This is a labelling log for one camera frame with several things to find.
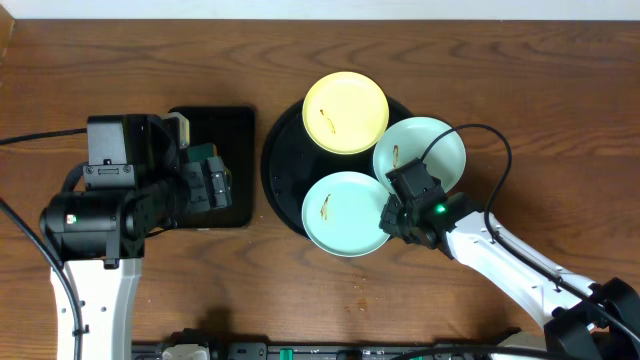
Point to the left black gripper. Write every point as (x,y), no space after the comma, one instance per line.
(206,185)

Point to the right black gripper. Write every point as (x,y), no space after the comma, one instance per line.
(390,222)

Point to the yellow green scrub sponge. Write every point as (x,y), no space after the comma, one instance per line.
(198,153)

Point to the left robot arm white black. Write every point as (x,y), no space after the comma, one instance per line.
(98,238)

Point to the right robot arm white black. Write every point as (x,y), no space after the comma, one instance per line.
(580,318)

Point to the black rectangular tray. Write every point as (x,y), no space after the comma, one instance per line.
(232,130)

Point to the black round tray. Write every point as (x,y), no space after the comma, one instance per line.
(291,163)

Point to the yellow plate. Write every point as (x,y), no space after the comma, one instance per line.
(345,113)

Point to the black equipment rail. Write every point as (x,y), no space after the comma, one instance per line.
(259,347)

